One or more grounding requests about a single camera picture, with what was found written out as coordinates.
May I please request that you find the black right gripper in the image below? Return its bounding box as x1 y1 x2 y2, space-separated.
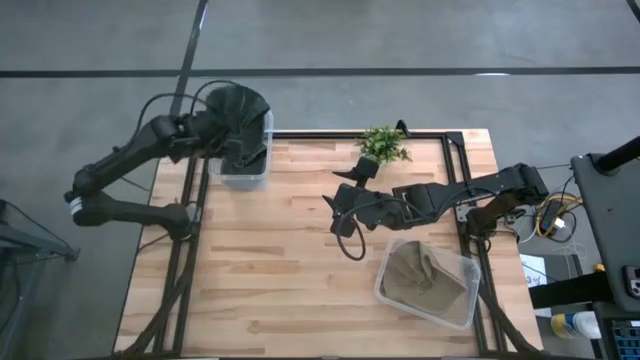
322 156 402 240

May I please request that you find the grey metal stand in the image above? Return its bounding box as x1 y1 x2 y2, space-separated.
0 198 82 360

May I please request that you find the black cable bundle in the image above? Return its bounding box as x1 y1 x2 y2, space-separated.
504 174 581 247

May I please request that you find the white and yellow bottle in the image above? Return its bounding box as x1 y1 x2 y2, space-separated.
549 309 603 342

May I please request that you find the white paper sheet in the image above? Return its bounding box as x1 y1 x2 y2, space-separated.
518 252 552 290

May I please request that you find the black power strip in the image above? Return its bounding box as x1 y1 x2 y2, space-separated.
541 197 566 232

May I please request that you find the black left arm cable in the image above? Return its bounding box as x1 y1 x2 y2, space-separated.
132 78 242 152

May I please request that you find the clear plastic storage bin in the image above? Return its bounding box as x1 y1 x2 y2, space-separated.
208 108 276 192
373 238 482 332

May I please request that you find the yellow cable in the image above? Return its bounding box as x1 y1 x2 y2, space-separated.
536 193 585 239

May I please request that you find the black pole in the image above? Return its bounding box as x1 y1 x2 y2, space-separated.
593 135 640 175

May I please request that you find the black right gripper cable loop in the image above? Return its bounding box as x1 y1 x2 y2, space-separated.
335 199 368 263

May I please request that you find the black aluminium rig frame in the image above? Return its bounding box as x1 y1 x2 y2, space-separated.
117 129 546 360

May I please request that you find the black cart bar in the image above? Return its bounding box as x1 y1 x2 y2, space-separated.
528 271 617 310

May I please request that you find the small green artificial plant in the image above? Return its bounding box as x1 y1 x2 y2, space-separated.
355 124 414 166

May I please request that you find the grey cart top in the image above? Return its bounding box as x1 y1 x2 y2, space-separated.
571 151 640 317

